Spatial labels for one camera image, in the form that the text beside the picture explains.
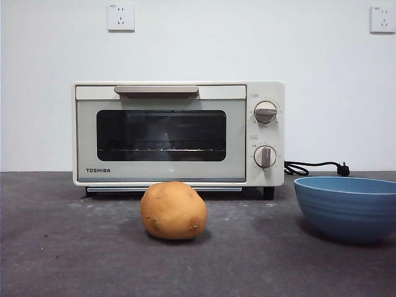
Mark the yellow-brown potato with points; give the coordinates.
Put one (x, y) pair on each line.
(173, 212)

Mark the blue ribbed bowl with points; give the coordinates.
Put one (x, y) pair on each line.
(346, 213)

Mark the beige round oven knob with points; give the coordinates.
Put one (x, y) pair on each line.
(265, 156)
(265, 112)

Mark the cream Toshiba toaster oven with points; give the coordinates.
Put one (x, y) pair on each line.
(266, 89)

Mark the white wall socket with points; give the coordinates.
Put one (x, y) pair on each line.
(383, 20)
(121, 18)

